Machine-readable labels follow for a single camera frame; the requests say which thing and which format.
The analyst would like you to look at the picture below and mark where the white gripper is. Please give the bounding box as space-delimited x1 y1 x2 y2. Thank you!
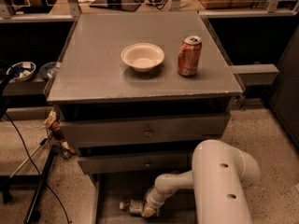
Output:
141 186 171 217

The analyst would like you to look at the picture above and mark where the clear plastic bottle white label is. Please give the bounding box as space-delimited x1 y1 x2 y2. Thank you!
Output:
119 200 148 217

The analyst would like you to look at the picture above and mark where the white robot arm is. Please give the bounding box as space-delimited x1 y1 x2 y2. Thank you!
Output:
142 140 261 224

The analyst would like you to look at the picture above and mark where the grey open bottom drawer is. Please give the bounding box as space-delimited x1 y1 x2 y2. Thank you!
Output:
94 169 198 224

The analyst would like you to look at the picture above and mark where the grey middle drawer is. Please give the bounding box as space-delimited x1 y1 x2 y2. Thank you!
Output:
78 150 192 175

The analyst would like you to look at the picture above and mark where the grey top drawer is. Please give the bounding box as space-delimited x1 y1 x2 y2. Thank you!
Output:
61 113 230 148

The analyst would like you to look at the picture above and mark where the grey drawer cabinet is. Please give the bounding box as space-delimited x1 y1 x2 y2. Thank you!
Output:
43 10 245 224

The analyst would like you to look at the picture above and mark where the small clutter pile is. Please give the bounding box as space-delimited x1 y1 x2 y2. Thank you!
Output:
42 109 76 159

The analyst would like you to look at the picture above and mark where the white paper bowl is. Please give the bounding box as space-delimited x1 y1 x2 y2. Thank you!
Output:
121 43 164 72

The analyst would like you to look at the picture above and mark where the orange soda can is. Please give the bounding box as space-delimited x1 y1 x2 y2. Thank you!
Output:
178 35 202 77

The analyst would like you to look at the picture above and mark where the dark glass bowl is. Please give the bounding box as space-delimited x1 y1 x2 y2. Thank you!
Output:
38 62 60 80

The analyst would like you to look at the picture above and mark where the white bowl with items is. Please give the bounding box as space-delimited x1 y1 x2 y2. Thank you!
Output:
7 62 36 81

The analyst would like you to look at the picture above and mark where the black tripod stand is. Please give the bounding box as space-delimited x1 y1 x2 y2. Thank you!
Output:
0 72 54 224

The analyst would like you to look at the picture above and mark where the black monitor stand base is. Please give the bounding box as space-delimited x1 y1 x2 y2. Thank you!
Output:
89 0 141 12

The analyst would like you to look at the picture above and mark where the black floor cable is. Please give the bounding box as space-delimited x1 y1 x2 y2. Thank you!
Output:
4 112 73 224

